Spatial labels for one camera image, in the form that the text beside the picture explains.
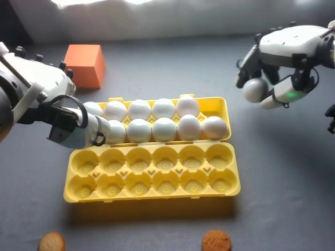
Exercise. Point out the white plastic egg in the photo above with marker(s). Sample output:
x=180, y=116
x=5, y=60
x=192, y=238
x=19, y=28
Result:
x=139, y=108
x=117, y=132
x=187, y=104
x=163, y=107
x=214, y=127
x=189, y=127
x=114, y=109
x=164, y=129
x=138, y=130
x=254, y=90
x=94, y=107

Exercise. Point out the pale round biscuit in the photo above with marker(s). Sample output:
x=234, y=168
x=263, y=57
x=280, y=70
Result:
x=51, y=242

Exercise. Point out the grey table cloth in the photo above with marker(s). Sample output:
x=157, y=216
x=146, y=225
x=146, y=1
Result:
x=274, y=183

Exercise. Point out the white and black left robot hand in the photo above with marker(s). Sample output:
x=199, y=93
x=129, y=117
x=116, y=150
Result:
x=49, y=78

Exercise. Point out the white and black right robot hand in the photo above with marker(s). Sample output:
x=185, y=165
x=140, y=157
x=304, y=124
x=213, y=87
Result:
x=290, y=44

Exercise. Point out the brown round cookie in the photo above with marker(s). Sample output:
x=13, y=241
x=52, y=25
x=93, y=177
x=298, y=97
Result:
x=216, y=241

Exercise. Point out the orange block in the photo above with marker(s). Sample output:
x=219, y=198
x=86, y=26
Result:
x=83, y=65

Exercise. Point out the yellow plastic egg carton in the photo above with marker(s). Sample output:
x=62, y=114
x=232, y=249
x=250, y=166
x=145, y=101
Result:
x=146, y=167

